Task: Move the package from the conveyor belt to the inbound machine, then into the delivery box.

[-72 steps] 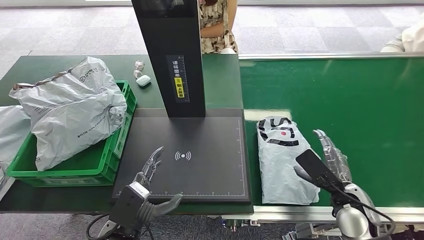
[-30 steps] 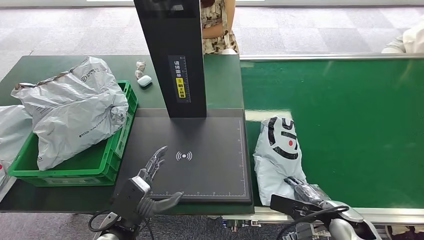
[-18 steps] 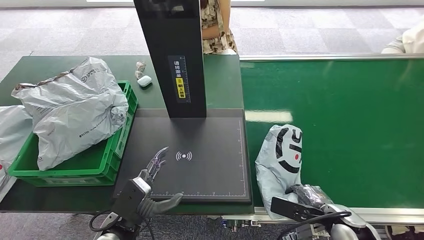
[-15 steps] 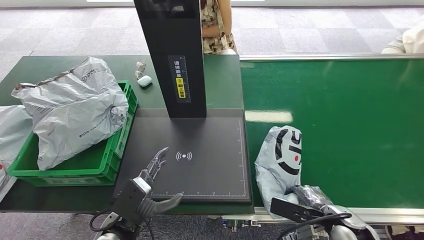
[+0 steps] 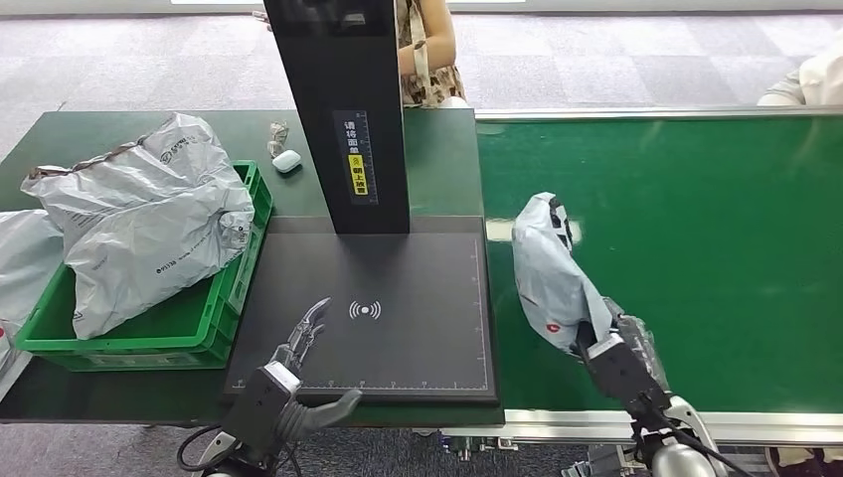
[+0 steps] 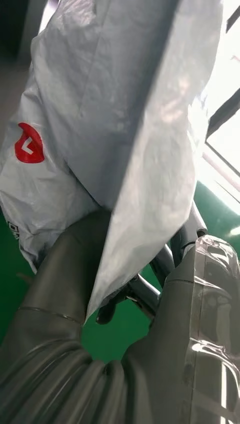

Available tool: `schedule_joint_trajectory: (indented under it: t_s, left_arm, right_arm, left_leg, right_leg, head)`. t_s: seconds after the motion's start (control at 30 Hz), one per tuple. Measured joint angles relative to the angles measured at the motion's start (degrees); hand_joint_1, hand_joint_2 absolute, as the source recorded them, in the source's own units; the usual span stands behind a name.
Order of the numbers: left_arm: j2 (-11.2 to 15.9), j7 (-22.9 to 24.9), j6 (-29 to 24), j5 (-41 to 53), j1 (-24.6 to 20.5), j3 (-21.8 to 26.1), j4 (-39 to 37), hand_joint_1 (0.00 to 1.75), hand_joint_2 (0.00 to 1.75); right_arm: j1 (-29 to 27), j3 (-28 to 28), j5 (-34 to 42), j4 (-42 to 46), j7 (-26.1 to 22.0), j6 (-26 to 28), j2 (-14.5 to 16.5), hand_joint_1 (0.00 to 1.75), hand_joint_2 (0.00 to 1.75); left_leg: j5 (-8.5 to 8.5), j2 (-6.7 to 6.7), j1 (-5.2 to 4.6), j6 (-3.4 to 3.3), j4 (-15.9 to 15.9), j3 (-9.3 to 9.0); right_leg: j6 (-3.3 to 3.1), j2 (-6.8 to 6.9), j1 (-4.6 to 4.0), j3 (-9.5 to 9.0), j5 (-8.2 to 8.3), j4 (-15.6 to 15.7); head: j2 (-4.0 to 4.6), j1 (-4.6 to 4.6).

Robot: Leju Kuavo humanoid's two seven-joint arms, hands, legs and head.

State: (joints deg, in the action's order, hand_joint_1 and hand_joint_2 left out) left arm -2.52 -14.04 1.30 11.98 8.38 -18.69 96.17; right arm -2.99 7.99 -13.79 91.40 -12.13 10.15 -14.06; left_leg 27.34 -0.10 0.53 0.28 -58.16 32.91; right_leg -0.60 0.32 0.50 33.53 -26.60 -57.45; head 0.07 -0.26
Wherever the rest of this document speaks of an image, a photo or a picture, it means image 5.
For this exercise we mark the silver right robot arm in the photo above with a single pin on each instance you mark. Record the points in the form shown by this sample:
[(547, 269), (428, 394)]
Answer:
[(678, 447)]

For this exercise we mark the dark green table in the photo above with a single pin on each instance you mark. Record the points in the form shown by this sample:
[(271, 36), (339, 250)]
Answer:
[(79, 138)]

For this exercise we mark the black inbound scanner machine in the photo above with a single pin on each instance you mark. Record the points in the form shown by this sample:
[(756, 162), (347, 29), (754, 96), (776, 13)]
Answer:
[(408, 283)]

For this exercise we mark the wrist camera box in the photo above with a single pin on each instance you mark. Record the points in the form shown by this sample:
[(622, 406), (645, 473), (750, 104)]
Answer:
[(260, 408), (619, 375)]

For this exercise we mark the person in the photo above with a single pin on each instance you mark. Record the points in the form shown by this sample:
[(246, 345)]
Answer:
[(431, 52), (816, 82)]

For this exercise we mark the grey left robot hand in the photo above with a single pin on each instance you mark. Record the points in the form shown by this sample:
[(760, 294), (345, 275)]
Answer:
[(309, 415)]

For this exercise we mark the green conveyor belt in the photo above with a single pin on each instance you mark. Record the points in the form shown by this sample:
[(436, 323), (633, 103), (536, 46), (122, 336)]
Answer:
[(724, 217)]

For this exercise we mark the white earbuds case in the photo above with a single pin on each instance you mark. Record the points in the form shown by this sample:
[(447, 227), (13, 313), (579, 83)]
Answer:
[(287, 161)]

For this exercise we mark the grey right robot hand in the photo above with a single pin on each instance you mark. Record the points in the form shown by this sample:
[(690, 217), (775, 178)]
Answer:
[(642, 342)]

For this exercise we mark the green plastic crate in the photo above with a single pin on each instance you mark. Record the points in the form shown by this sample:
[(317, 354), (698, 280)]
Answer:
[(187, 324)]

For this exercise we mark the crumpled clear plastic wrapper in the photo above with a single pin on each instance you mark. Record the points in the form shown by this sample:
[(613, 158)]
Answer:
[(278, 138)]

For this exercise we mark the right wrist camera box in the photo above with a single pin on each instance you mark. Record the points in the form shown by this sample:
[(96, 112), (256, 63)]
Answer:
[(619, 375)]

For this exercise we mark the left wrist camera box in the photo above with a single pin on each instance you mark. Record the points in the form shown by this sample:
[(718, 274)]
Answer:
[(260, 408)]

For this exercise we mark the large grey crumpled mailer bag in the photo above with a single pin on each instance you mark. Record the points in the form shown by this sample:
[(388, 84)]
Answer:
[(145, 224)]

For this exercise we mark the white package with black print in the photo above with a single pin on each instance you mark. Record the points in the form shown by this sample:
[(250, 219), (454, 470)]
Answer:
[(553, 276)]

